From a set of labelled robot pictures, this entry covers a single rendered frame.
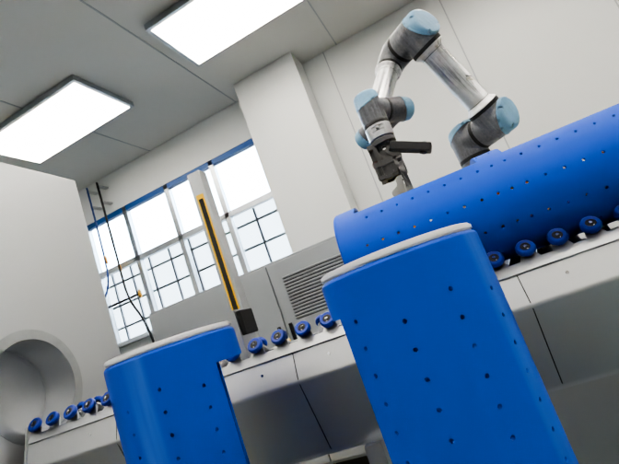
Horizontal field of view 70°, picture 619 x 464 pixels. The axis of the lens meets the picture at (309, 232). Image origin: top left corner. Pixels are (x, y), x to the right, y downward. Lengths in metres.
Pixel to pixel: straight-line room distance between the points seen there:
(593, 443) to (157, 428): 1.30
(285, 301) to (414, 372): 2.43
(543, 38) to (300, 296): 2.97
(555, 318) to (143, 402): 0.90
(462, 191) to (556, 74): 3.28
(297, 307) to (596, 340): 2.12
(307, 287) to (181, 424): 2.15
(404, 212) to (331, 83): 3.52
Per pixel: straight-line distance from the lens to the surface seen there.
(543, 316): 1.17
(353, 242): 1.16
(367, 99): 1.33
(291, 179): 4.15
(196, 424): 0.93
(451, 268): 0.68
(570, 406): 1.69
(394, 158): 1.28
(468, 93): 1.69
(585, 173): 1.20
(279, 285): 3.07
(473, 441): 0.70
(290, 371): 1.24
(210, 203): 1.84
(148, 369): 0.94
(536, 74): 4.37
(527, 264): 1.18
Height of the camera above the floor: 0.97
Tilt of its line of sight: 11 degrees up
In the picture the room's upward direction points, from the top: 20 degrees counter-clockwise
